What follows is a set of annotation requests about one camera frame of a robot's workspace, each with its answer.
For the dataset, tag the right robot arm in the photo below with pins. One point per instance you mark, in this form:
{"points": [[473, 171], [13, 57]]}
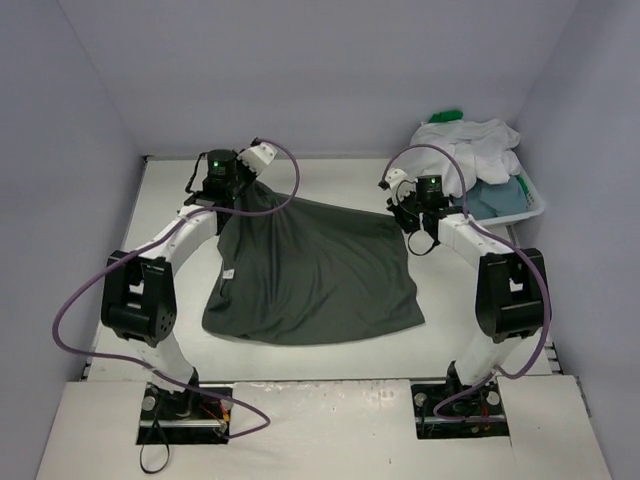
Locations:
{"points": [[510, 305]]}

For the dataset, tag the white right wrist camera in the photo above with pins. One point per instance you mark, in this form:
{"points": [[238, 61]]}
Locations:
{"points": [[397, 184]]}

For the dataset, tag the white t-shirt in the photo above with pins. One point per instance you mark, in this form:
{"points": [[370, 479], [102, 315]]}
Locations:
{"points": [[426, 161]]}

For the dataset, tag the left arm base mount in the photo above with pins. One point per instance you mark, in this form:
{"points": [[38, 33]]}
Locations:
{"points": [[182, 418]]}

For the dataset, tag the dark grey t-shirt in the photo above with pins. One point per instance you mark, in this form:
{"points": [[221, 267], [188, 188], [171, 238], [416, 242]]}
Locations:
{"points": [[306, 273]]}

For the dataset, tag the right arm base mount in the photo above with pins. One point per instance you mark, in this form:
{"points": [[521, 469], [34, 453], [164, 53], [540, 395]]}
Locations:
{"points": [[476, 416]]}

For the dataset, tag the white plastic laundry basket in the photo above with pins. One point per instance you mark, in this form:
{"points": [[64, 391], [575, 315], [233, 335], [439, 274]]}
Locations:
{"points": [[534, 202]]}

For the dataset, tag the light blue t-shirt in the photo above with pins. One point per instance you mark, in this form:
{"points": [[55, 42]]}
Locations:
{"points": [[487, 201]]}

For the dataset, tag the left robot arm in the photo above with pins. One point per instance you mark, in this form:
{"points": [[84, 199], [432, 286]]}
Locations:
{"points": [[139, 301]]}

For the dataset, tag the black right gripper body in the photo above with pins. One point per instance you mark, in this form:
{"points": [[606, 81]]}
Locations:
{"points": [[406, 211]]}

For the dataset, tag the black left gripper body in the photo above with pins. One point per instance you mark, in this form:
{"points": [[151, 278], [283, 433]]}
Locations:
{"points": [[240, 181]]}

